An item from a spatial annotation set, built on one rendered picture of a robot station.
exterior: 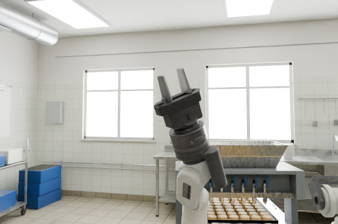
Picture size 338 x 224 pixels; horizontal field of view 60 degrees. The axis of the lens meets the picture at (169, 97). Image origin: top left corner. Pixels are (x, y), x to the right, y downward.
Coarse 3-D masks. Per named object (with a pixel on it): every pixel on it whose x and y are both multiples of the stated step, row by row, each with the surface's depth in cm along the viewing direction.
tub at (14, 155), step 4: (0, 148) 434; (4, 148) 434; (8, 148) 434; (12, 148) 434; (16, 148) 434; (20, 148) 439; (0, 152) 411; (4, 152) 410; (8, 152) 410; (12, 152) 418; (16, 152) 428; (20, 152) 438; (8, 156) 410; (12, 156) 418; (16, 156) 428; (20, 156) 438; (8, 160) 410; (12, 160) 418; (16, 160) 428; (20, 160) 438; (8, 164) 410
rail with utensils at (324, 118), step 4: (304, 100) 457; (304, 104) 457; (304, 108) 457; (324, 108) 450; (324, 112) 449; (324, 116) 449; (304, 120) 455; (324, 120) 449; (336, 120) 445; (312, 124) 453; (316, 124) 451; (336, 124) 445
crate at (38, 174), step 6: (30, 168) 490; (36, 168) 490; (42, 168) 490; (48, 168) 491; (54, 168) 504; (60, 168) 523; (24, 174) 472; (30, 174) 470; (36, 174) 468; (42, 174) 471; (48, 174) 487; (54, 174) 504; (60, 174) 522; (24, 180) 471; (30, 180) 469; (36, 180) 467; (42, 180) 471; (48, 180) 487
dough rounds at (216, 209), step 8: (216, 200) 195; (224, 200) 195; (240, 200) 197; (248, 200) 198; (208, 208) 178; (216, 208) 180; (224, 208) 184; (232, 208) 180; (240, 208) 178; (248, 208) 179; (256, 208) 180; (208, 216) 164; (216, 216) 170; (224, 216) 164; (232, 216) 164; (240, 216) 164; (248, 216) 164; (256, 216) 164; (264, 216) 164
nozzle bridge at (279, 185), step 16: (176, 176) 165; (240, 176) 172; (272, 176) 172; (288, 176) 171; (304, 176) 163; (208, 192) 167; (224, 192) 167; (240, 192) 167; (256, 192) 167; (272, 192) 167; (288, 192) 167; (304, 192) 162; (176, 208) 174; (288, 208) 176
